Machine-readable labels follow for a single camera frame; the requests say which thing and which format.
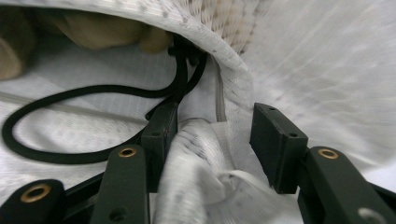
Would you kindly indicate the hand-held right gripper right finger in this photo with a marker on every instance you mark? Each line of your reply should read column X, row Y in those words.
column 280, row 149

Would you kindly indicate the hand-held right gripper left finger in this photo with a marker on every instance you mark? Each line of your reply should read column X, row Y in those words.
column 124, row 186

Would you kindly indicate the beige garment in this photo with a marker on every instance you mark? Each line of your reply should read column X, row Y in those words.
column 102, row 31

